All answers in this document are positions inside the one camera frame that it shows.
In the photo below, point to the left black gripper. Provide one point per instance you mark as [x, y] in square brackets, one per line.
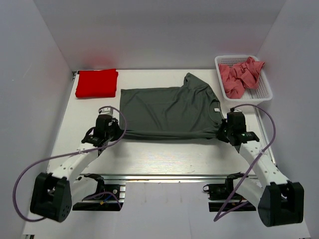
[119, 133]

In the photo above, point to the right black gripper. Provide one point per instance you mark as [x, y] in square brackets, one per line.
[220, 135]

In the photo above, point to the dark grey t-shirt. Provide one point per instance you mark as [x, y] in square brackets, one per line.
[191, 111]

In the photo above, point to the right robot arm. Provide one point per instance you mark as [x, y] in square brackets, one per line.
[278, 200]

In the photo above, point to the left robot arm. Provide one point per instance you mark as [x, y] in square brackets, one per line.
[56, 192]

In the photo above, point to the folded red t-shirt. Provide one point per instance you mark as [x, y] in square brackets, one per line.
[97, 84]

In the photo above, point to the white plastic basket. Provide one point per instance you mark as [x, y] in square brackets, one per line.
[253, 96]

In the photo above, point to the crumpled pink t-shirt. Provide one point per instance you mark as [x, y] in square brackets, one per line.
[241, 76]

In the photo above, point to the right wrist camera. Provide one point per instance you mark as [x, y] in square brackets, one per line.
[236, 121]

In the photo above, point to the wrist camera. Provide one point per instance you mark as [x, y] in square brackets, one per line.
[106, 111]
[236, 121]

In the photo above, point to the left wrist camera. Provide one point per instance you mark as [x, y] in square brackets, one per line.
[106, 111]

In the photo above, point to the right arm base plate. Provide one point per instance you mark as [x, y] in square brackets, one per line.
[217, 194]

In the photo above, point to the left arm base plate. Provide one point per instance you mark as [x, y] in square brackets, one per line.
[110, 198]

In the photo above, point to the aluminium table rail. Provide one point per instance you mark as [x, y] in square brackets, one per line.
[164, 178]

